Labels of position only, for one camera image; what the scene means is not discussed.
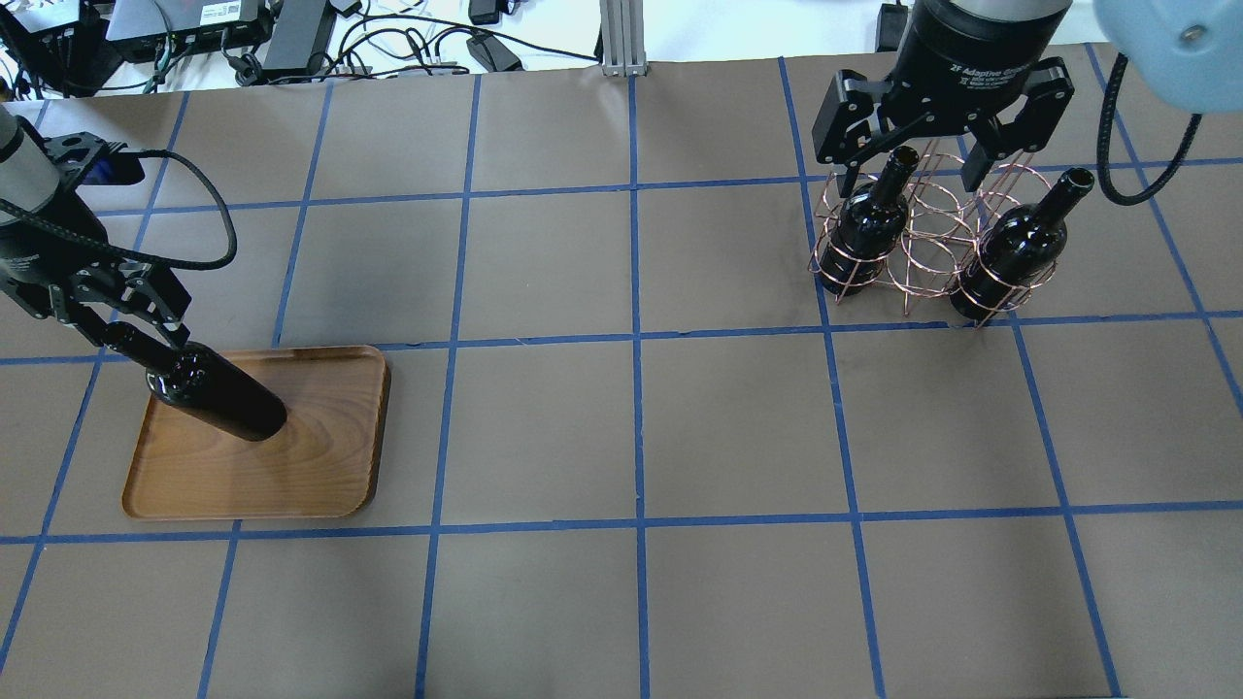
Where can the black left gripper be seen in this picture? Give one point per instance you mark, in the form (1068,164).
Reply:
(41,249)

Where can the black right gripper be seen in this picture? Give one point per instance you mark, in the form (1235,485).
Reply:
(957,60)

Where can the dark wine bottle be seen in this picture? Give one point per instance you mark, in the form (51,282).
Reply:
(199,382)
(1018,250)

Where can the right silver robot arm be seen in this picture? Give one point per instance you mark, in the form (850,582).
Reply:
(1189,55)

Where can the dark wine bottle end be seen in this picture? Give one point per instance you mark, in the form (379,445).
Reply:
(868,227)

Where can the copper wire bottle basket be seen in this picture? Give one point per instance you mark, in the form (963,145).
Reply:
(944,227)

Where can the aluminium frame post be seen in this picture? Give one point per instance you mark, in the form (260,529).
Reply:
(623,39)

